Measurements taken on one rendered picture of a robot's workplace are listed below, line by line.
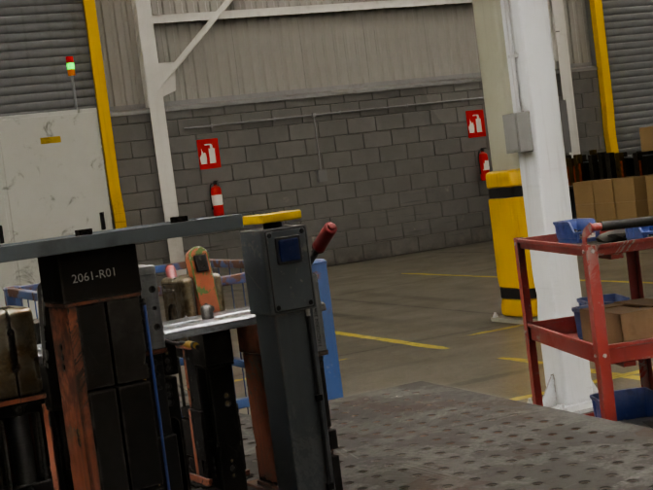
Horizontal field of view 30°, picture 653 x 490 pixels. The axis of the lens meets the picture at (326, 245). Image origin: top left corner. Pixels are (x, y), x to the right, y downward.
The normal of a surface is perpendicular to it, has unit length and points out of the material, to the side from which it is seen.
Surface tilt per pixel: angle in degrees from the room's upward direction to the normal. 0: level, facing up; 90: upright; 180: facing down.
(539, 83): 90
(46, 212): 90
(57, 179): 90
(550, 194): 90
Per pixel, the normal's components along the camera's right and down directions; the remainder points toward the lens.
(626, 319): 0.29, 0.01
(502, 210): -0.89, 0.14
